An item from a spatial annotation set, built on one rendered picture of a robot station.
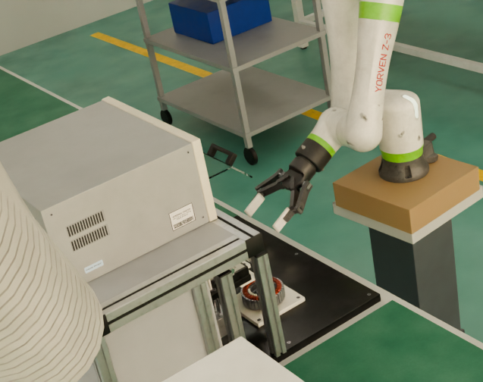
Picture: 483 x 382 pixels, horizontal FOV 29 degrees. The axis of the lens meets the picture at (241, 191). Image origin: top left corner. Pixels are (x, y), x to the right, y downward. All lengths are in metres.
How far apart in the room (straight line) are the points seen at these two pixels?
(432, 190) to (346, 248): 1.39
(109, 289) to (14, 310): 1.12
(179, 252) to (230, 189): 2.66
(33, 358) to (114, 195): 1.06
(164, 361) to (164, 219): 0.31
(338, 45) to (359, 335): 0.88
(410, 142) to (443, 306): 0.59
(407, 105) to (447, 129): 2.30
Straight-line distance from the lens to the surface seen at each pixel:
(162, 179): 2.07
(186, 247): 2.10
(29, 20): 7.78
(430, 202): 2.73
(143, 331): 2.03
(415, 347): 2.29
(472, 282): 3.81
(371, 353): 2.28
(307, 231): 4.26
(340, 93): 2.82
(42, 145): 2.27
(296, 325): 2.37
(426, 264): 2.93
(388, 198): 2.74
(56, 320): 0.98
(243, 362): 1.57
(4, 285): 0.88
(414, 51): 5.57
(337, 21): 2.75
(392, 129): 2.74
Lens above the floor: 2.16
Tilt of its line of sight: 27 degrees down
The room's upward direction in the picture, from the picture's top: 11 degrees counter-clockwise
